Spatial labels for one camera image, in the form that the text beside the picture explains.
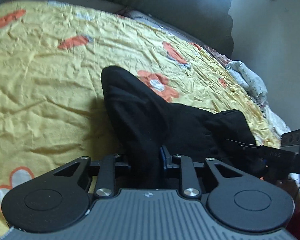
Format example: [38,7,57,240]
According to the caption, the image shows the dark grey headboard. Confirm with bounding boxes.
[87,0,234,58]

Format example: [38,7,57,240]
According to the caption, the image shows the white red printed cloth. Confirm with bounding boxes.
[259,102,292,143]

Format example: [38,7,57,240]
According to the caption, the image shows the yellow carrot-print blanket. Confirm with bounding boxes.
[0,0,280,240]

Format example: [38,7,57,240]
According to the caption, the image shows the white folded quilt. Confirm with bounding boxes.
[225,60,268,106]

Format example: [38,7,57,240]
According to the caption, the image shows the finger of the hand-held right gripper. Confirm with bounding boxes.
[225,138,265,156]

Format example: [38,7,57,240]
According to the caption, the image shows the pink floral cloth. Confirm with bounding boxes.
[203,44,232,66]

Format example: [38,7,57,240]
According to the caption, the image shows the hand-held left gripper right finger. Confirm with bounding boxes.
[159,145,243,198]

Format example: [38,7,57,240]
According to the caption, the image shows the black pants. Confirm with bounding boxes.
[100,65,268,190]

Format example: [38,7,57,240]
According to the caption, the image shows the person's right hand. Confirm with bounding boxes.
[262,175,300,207]

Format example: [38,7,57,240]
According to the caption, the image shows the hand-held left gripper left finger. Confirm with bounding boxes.
[52,153,132,198]

